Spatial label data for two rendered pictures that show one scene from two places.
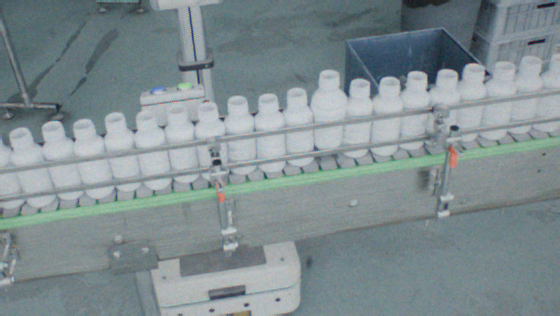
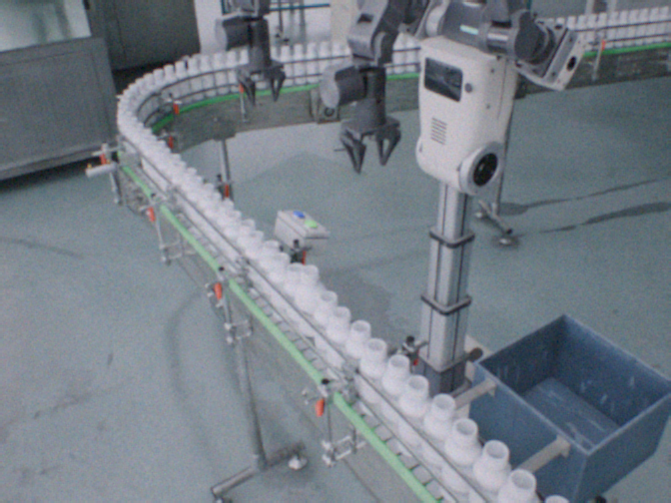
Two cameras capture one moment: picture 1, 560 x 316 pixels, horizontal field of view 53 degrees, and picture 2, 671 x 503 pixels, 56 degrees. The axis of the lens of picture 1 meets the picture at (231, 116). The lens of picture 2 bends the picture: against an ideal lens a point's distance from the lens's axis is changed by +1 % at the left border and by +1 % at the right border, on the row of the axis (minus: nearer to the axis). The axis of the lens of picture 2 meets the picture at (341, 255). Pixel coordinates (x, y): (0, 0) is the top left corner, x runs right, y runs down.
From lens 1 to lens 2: 128 cm
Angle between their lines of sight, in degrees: 50
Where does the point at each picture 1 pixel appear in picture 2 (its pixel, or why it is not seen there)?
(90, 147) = (209, 213)
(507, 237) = not seen: outside the picture
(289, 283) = not seen: hidden behind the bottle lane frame
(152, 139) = (228, 232)
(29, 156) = (192, 196)
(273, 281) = not seen: hidden behind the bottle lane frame
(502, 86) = (404, 398)
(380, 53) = (596, 356)
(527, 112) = (425, 451)
